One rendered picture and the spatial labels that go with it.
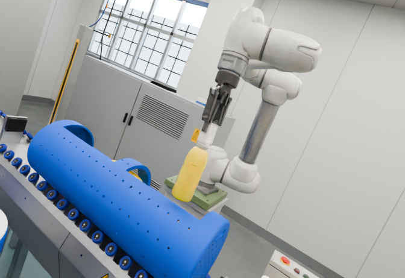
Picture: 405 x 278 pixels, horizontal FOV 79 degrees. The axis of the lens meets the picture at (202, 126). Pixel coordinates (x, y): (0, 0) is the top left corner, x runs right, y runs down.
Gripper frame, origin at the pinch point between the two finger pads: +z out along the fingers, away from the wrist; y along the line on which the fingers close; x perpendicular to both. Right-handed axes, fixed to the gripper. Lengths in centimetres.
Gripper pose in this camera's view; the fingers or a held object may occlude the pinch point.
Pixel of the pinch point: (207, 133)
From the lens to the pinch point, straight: 79.6
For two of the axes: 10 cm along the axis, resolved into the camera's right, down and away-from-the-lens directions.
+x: 8.2, 3.2, -4.7
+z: -3.4, 9.4, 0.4
